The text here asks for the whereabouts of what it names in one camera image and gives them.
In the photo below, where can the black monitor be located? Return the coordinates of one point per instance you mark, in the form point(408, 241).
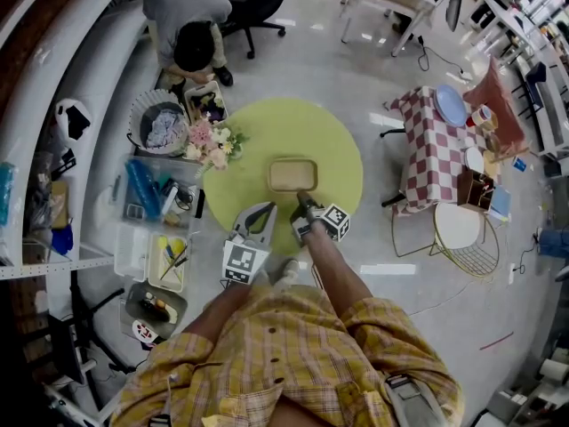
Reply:
point(66, 349)

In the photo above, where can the pink cloth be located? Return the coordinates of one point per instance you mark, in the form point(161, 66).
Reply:
point(498, 100)

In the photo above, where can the person's right white shoe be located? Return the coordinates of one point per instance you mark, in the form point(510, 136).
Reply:
point(289, 271)

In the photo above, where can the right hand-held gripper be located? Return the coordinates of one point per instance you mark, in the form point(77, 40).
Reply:
point(311, 218)

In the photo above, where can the white power strip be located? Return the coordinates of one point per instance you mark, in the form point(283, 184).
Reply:
point(512, 273)

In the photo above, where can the pink and white flower bouquet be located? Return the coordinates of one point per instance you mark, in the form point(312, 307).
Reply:
point(211, 145)

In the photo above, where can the grey plastic tray with items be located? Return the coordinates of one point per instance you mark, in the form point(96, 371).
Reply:
point(155, 307)

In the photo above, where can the white perforated box lid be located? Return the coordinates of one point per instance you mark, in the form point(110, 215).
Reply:
point(131, 254)

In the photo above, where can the brown wooden box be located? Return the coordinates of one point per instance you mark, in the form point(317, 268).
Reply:
point(473, 189)

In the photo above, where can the red floor strip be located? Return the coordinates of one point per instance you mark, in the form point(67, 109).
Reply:
point(497, 340)

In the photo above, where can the yellow plaid shirt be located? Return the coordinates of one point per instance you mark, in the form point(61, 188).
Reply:
point(275, 363)

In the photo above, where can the cream box of utensils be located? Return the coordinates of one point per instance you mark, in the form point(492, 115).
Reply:
point(166, 265)

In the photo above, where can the person's left forearm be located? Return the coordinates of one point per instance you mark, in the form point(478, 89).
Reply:
point(218, 314)

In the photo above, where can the green round table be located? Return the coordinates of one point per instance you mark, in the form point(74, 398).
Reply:
point(302, 127)

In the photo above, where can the grey pleated laundry basket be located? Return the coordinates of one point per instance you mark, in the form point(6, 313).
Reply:
point(160, 123)

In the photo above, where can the person's right forearm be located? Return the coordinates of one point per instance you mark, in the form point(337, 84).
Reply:
point(338, 278)

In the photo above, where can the clear plastic storage bin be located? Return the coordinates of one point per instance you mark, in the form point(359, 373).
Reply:
point(155, 194)

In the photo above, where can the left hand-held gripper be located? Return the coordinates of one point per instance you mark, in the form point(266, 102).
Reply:
point(240, 260)

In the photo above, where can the white round gold-frame chair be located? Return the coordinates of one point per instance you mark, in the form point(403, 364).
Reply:
point(458, 227)

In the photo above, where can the red checkered cloth table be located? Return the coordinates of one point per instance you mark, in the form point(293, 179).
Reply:
point(427, 158)

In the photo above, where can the black office chair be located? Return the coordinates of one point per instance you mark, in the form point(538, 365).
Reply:
point(258, 2)

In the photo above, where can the blue notebook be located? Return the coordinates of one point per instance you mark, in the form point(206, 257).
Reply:
point(500, 203)

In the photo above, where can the beige rectangular tray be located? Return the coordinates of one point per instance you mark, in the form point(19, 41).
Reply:
point(291, 175)

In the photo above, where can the red and white round disc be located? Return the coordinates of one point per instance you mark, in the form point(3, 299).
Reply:
point(144, 331)

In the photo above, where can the black and white soccer ball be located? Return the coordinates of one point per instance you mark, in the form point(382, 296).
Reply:
point(73, 123)

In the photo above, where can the white shelf unit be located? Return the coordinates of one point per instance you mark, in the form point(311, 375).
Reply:
point(44, 87)

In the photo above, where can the blue plate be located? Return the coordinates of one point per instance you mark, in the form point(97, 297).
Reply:
point(450, 105)

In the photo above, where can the white box of dark items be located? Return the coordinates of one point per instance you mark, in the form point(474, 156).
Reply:
point(205, 102)

